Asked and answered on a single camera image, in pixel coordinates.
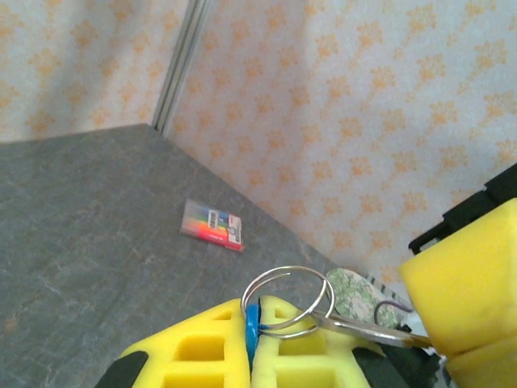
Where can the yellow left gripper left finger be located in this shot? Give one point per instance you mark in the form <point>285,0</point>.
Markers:
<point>236,343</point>

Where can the blue headed key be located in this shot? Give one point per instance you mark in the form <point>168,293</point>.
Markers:
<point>252,327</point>

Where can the silver split keyring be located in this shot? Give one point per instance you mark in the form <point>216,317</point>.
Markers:
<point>297,267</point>

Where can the rainbow red crayon box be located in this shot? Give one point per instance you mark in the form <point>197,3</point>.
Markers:
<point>214,226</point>

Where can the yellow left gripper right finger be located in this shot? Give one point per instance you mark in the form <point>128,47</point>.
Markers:
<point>339,363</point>

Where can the aluminium frame post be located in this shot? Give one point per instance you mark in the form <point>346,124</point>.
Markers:
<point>177,72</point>

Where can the silver metal key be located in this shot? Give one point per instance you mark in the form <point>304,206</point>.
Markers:
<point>363,331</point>

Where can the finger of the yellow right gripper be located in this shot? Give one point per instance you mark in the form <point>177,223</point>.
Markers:
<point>488,368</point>
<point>468,283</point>

